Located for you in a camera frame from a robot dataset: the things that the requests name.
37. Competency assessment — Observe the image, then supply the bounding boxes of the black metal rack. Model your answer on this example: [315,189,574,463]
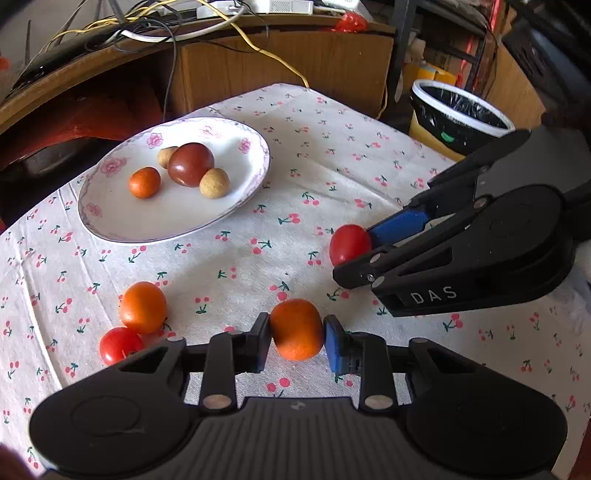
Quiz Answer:
[388,0,591,118]

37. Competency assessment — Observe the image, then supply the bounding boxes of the yellow box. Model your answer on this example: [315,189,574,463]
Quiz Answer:
[417,61,456,82]

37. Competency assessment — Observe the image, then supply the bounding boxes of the red ornament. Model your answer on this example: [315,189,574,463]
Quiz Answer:
[333,12,370,34]

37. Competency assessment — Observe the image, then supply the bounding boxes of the white flat box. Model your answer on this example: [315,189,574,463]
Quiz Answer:
[249,0,315,14]

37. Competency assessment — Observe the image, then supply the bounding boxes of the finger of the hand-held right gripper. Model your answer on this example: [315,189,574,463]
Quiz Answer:
[368,130,532,248]
[332,215,476,291]

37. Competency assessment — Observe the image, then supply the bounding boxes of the black cable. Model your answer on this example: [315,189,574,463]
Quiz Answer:
[159,16,186,118]

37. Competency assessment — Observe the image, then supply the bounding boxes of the small red tomato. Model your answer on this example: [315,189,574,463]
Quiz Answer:
[100,327,145,366]
[329,224,373,267]

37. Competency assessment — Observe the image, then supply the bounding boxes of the white adapter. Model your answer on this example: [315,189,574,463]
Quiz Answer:
[318,0,364,13]

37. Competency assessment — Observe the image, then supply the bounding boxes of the black router with antennas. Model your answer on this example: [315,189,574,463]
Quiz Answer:
[9,21,141,90]

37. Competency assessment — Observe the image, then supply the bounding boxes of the cherry print tablecloth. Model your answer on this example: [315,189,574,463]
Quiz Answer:
[0,83,591,480]

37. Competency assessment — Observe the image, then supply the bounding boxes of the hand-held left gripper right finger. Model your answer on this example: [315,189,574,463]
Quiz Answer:
[323,315,485,411]

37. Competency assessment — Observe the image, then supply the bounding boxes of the white plate pink flowers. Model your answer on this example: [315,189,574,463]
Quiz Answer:
[77,117,271,244]

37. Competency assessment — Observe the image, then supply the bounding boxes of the white power strip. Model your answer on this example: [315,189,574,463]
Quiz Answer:
[196,1,249,19]

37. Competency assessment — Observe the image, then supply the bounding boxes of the large dark red tomato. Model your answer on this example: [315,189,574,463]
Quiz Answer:
[167,143,215,188]

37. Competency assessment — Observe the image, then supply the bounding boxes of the white cable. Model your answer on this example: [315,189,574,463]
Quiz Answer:
[115,6,246,44]

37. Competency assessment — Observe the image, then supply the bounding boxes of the wooden desk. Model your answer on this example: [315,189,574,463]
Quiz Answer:
[0,11,398,139]

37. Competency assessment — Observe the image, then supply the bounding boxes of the red cloth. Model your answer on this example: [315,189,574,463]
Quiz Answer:
[0,85,169,183]

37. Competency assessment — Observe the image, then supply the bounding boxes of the small orange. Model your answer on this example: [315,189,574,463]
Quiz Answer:
[269,298,325,361]
[128,167,161,199]
[119,281,168,335]

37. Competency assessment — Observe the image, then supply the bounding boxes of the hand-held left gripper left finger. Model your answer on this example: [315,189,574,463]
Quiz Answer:
[108,313,271,411]

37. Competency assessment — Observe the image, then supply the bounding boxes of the yellow trash bin black bag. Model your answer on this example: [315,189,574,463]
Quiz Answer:
[409,79,516,162]

